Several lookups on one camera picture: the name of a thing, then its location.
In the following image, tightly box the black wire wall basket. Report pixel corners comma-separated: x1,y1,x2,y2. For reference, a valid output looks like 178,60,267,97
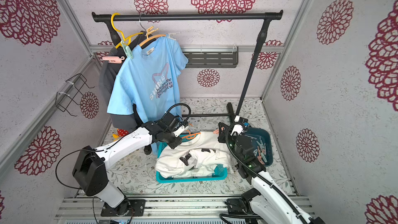
54,73,94,117

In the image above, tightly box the orange plastic hanger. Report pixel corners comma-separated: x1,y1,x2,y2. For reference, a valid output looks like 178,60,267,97
180,131,201,140

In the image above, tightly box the dark teal clothespin bin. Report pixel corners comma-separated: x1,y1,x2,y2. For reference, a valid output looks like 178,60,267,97
246,127,274,167

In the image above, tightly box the white t-shirt black print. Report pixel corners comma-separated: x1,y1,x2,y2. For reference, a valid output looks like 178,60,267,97
155,132,232,178

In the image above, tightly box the black clothes rack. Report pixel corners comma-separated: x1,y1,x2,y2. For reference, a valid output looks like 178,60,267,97
92,10,284,122

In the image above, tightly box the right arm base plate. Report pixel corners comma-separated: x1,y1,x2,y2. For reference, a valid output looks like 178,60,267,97
224,198,254,215

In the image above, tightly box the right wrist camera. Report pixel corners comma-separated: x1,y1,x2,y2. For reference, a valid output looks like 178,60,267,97
231,116,249,135

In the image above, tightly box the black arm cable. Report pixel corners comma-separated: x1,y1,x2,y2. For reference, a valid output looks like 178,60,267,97
218,124,312,224
164,103,192,128

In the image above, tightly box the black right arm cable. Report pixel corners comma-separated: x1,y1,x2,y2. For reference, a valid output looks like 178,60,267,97
218,124,312,224

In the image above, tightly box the beige clothespin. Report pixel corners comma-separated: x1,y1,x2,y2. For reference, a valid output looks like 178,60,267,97
146,26,156,38

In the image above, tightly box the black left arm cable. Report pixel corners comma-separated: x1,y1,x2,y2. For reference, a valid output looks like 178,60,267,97
164,103,192,128

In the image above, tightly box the colourful clothespins pile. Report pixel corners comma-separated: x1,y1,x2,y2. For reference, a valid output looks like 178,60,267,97
252,140,267,165

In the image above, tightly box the teal laundry basket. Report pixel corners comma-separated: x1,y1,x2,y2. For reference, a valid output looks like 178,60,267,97
155,141,228,184

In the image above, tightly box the black wall shelf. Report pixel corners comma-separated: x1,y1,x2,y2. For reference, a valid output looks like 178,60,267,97
182,46,239,68

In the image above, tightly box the grey clothespin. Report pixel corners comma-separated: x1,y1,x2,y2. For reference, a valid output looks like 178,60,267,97
167,32,180,40

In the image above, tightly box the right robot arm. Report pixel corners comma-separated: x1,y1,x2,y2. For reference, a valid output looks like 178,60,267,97
218,122,324,224

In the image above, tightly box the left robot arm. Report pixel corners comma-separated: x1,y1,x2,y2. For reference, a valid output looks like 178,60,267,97
72,113,189,215

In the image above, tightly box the wooden hanger metal hook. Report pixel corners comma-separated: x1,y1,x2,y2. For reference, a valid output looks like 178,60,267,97
139,13,167,48

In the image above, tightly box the yellow plastic hanger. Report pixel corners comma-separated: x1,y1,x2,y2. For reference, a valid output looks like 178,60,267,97
110,12,144,49

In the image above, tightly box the yellow plush toy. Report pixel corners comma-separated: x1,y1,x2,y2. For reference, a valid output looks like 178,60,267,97
113,129,129,139

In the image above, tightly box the dark grey t-shirt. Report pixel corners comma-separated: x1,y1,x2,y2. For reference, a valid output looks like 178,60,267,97
98,32,147,131

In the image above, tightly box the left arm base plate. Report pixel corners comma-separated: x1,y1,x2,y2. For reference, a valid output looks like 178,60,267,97
101,199,146,217

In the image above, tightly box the mint green clothespin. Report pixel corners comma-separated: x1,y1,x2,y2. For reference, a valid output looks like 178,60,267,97
121,41,133,59

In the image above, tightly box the light blue garment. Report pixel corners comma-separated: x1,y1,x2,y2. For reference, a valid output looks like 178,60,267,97
107,37,188,123

